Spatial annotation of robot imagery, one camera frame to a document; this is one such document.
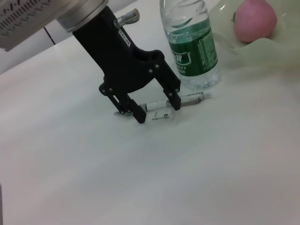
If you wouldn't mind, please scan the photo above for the green glass fruit plate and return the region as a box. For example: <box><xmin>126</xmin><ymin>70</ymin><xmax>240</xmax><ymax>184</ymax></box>
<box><xmin>210</xmin><ymin>0</ymin><xmax>300</xmax><ymax>73</ymax></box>

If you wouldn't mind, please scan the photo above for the clear plastic ruler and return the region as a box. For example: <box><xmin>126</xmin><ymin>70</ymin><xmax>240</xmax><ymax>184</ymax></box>
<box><xmin>150</xmin><ymin>108</ymin><xmax>175</xmax><ymax>121</ymax></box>

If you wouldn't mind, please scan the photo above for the clear water bottle green label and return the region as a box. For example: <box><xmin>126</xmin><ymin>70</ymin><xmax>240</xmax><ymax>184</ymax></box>
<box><xmin>159</xmin><ymin>0</ymin><xmax>221</xmax><ymax>91</ymax></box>

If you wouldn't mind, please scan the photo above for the grey white ballpoint pen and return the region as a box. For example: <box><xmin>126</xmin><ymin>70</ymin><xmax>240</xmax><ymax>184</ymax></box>
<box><xmin>113</xmin><ymin>92</ymin><xmax>213</xmax><ymax>116</ymax></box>

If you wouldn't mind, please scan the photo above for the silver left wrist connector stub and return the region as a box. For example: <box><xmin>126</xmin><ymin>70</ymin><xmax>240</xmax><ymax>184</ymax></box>
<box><xmin>113</xmin><ymin>8</ymin><xmax>141</xmax><ymax>29</ymax></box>

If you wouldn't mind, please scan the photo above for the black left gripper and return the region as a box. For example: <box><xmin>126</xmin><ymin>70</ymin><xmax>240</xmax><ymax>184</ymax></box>
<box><xmin>72</xmin><ymin>6</ymin><xmax>182</xmax><ymax>124</ymax></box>

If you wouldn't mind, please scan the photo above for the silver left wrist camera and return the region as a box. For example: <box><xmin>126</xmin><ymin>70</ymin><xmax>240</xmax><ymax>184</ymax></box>
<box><xmin>0</xmin><ymin>0</ymin><xmax>71</xmax><ymax>53</ymax></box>

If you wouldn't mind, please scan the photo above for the pink peach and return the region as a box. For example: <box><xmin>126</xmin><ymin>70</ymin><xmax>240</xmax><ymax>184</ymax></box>
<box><xmin>232</xmin><ymin>0</ymin><xmax>278</xmax><ymax>43</ymax></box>

